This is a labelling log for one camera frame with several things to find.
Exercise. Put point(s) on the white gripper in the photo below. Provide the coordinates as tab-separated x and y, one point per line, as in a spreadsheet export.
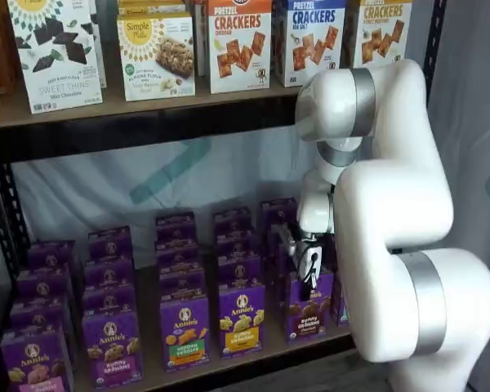
303	267

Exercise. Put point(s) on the Annie's box brown patch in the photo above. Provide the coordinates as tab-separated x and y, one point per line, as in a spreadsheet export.
310	322

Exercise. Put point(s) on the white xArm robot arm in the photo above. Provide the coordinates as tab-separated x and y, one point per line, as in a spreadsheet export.
392	204

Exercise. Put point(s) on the Annie's box orange patch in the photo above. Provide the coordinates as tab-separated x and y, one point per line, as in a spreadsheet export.
243	322

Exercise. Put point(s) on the Annie's box green patch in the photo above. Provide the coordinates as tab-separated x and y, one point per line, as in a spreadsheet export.
185	335

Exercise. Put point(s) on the Annie's box purple patch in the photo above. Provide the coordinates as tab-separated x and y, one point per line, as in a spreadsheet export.
112	347

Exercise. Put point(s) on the black metal shelf rack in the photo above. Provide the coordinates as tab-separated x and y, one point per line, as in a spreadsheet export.
147	130

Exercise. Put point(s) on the cheddar pretzel crackers box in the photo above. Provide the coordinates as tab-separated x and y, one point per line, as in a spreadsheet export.
237	61

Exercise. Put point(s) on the blue pretzel crackers box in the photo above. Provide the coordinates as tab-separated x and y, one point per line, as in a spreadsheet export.
314	41

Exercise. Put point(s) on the Simple Mills almond bars box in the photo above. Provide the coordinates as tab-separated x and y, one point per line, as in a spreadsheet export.
155	8
155	81

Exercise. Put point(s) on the honey mustard pretzel crackers box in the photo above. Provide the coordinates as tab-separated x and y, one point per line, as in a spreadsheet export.
381	36

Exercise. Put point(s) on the Annie's box pink patch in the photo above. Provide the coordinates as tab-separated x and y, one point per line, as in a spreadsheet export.
34	359

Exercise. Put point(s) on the Sweet Thins mint chocolate box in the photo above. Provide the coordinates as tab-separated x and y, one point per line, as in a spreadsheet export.
53	81

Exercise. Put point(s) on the translucent sheet with teal logo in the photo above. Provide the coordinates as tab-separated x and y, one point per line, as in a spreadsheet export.
106	183

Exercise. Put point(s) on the pale grey curtain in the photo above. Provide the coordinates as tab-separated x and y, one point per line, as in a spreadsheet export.
473	102

